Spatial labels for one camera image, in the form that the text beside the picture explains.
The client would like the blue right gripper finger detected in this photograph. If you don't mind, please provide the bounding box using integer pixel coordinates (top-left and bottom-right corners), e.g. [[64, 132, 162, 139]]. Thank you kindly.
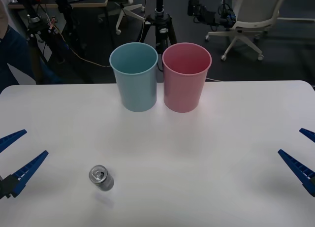
[[299, 128, 315, 142], [277, 149, 315, 197]]

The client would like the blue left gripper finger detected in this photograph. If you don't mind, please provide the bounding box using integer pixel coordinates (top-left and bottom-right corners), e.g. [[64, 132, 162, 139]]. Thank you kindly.
[[0, 150, 49, 199], [0, 129, 28, 153]]

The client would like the black drink can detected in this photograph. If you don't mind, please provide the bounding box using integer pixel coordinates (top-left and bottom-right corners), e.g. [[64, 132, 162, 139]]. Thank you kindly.
[[88, 164, 115, 192]]

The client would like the person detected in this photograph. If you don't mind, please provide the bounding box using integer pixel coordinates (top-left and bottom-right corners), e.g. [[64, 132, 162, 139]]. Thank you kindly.
[[0, 0, 36, 86]]

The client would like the black tripod stand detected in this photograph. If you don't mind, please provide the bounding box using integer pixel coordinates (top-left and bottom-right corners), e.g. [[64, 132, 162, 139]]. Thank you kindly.
[[142, 0, 178, 72], [24, 0, 84, 85]]

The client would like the white office chair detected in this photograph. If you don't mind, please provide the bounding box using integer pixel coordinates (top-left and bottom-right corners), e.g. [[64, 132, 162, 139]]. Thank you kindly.
[[98, 0, 146, 35], [205, 0, 290, 62]]

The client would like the pink plastic bin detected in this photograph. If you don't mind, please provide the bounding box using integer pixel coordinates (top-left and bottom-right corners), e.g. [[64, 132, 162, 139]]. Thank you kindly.
[[161, 42, 213, 114]]

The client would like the pale blue plastic bin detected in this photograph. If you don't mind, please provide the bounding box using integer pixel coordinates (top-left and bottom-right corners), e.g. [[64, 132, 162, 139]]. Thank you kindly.
[[109, 42, 158, 113]]

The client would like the yellow floor cable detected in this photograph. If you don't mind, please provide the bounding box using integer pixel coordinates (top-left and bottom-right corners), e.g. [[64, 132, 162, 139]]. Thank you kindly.
[[49, 15, 114, 68]]

